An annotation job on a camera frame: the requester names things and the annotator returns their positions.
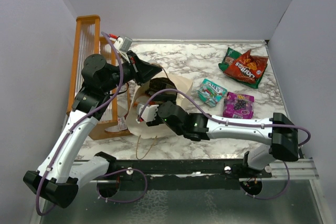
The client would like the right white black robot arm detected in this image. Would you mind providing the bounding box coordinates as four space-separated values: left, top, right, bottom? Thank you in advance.
138 101 299 177

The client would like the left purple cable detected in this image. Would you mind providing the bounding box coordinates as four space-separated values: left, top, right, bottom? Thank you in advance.
35 31 148 216

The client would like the wooden tiered display rack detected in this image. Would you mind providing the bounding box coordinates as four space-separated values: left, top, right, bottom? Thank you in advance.
66 15 131 140

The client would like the red white label card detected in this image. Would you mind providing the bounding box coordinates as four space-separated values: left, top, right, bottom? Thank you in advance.
118 117 128 131

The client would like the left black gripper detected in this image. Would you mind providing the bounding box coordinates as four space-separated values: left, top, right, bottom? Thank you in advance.
102 50 162 93

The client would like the magenta snack packet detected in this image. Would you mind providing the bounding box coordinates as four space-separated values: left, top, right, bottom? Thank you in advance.
223 92 255 119

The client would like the brown snack packet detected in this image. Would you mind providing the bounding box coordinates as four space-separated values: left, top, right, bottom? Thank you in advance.
146 77 176 96

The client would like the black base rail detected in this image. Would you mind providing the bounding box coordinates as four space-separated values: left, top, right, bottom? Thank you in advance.
97 152 271 191

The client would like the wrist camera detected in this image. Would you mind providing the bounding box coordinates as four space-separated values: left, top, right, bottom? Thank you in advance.
114 36 133 61
136 103 159 123

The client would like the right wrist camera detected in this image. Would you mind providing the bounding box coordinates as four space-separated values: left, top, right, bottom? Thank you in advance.
136 103 159 123

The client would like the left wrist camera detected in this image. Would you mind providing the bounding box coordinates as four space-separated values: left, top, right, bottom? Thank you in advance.
114 36 133 61

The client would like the green crisps bag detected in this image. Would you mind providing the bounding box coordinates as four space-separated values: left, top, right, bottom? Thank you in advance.
218 48 264 89

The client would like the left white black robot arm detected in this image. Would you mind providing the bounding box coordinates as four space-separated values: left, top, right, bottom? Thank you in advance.
23 51 162 210

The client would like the teal snack packet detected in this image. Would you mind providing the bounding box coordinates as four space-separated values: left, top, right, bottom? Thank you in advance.
196 79 227 107

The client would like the red snack packet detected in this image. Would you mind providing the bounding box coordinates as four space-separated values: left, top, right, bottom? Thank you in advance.
224 49 268 84

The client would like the beige paper bag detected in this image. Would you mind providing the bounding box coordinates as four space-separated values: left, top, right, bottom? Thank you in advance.
125 72 193 140

